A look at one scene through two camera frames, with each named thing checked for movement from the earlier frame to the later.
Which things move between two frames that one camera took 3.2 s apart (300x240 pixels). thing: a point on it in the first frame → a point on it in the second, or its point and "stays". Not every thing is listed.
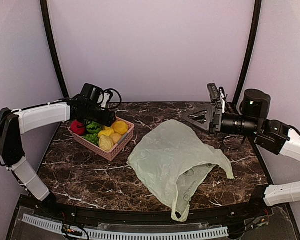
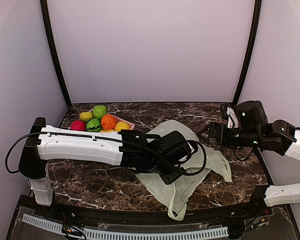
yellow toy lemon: x=120 y=127 stays
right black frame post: x=254 y=33 stays
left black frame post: x=45 y=9 stays
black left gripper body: x=105 y=120 → x=169 y=178
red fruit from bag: x=80 y=131 stays
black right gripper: x=208 y=126 → x=221 y=138
